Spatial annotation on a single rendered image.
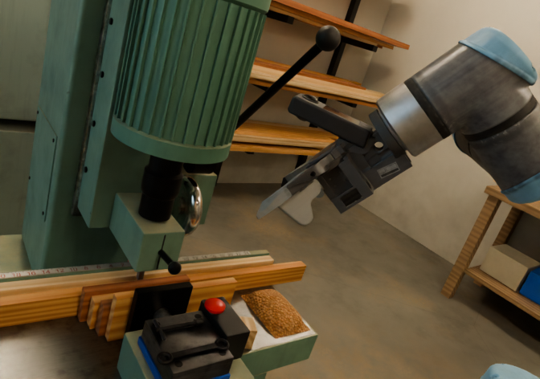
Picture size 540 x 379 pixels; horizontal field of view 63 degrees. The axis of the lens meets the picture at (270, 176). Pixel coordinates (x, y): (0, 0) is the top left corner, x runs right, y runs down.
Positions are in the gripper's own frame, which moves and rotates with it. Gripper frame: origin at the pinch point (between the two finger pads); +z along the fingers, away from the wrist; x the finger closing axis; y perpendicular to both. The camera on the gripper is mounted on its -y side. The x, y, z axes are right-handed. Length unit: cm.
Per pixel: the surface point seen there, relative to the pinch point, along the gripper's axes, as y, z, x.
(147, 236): -5.8, 16.9, -5.5
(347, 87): -7, 11, 319
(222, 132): -11.4, -1.4, -2.4
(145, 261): -2.9, 20.2, -5.0
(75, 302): -4.2, 32.6, -8.6
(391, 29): -27, -46, 400
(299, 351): 27.9, 16.9, 9.6
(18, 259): -18, 58, 10
